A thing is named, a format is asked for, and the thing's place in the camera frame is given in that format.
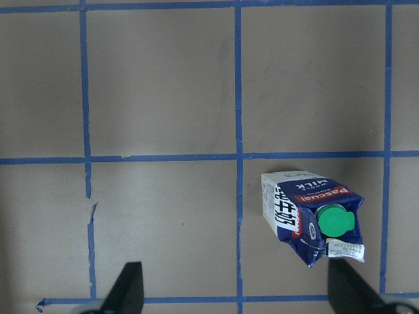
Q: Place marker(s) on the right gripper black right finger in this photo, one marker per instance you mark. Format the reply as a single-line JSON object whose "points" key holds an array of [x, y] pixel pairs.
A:
{"points": [[348, 292]]}

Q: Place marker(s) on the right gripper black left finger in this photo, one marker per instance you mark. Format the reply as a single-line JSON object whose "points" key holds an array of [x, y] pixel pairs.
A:
{"points": [[127, 294]]}

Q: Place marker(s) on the blue white milk carton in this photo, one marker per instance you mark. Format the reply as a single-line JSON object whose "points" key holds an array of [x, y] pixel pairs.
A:
{"points": [[315, 215]]}

